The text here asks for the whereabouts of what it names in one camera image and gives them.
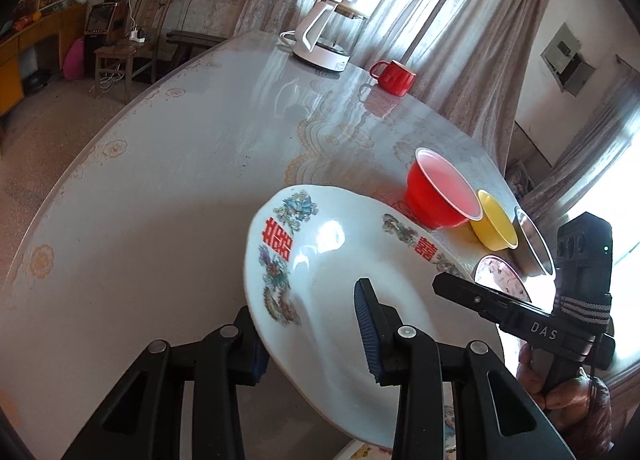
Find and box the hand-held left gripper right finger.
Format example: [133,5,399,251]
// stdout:
[354,277,576,460]

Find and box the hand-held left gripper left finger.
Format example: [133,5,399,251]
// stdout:
[62,307,271,460]

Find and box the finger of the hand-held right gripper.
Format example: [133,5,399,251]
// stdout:
[432,273,516,326]

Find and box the small floral plate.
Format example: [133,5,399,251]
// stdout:
[472,255,532,303]

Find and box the stainless steel bowl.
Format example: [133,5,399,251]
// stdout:
[513,206,556,277]

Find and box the yellow bowl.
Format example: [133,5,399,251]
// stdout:
[469,189,519,252]

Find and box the large white printed plate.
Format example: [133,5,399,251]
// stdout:
[244,184,521,452]

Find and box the red plastic bowl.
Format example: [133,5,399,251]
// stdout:
[404,147,484,231]

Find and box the person's right hand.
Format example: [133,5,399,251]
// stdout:
[516,340,593,423]

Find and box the large window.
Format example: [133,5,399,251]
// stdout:
[565,160,640,371]

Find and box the floral cushion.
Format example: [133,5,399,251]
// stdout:
[504,160,537,198]

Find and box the narrow beige curtain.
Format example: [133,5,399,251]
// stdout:
[517,75,640,241]

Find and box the red mug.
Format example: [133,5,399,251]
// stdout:
[369,59,417,96]

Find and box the wide beige curtain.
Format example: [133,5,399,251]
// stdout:
[235,0,568,176]

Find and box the white electric kettle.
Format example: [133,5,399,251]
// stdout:
[278,0,371,74]

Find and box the dark wooden bench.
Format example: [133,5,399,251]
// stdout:
[166,30,226,58]

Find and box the pink bag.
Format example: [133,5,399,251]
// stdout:
[62,37,86,81]

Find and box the carved wooden chair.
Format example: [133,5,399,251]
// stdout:
[94,0,178,104]

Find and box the yellow wooden cabinet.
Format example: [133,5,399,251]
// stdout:
[0,3,88,116]

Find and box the wall electrical box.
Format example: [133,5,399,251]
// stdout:
[540,23,597,94]

